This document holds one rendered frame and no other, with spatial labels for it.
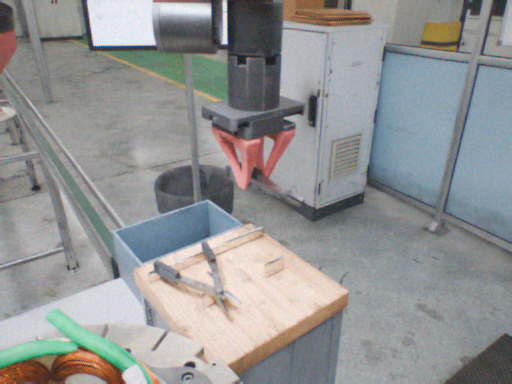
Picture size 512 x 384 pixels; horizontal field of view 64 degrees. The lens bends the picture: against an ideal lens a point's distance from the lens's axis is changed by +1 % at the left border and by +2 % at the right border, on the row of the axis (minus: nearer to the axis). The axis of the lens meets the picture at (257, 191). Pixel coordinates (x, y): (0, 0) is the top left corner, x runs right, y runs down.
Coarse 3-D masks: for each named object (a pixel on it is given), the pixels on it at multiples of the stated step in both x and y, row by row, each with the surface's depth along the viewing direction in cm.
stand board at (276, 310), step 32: (224, 256) 55; (256, 256) 55; (288, 256) 55; (160, 288) 49; (192, 288) 49; (256, 288) 49; (288, 288) 49; (320, 288) 49; (192, 320) 45; (224, 320) 45; (256, 320) 45; (288, 320) 45; (320, 320) 47; (224, 352) 41; (256, 352) 42
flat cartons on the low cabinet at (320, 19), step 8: (296, 16) 254; (304, 16) 246; (312, 16) 241; (320, 16) 227; (328, 16) 225; (336, 16) 226; (344, 16) 227; (352, 16) 228; (360, 16) 229; (368, 16) 231; (320, 24) 234; (328, 24) 228; (336, 24) 228; (344, 24) 230; (352, 24) 232
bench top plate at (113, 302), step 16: (96, 288) 93; (112, 288) 93; (128, 288) 93; (48, 304) 88; (64, 304) 88; (80, 304) 88; (96, 304) 88; (112, 304) 88; (128, 304) 88; (16, 320) 84; (32, 320) 84; (80, 320) 84; (96, 320) 84; (112, 320) 84; (128, 320) 84; (144, 320) 84; (0, 336) 80; (16, 336) 80
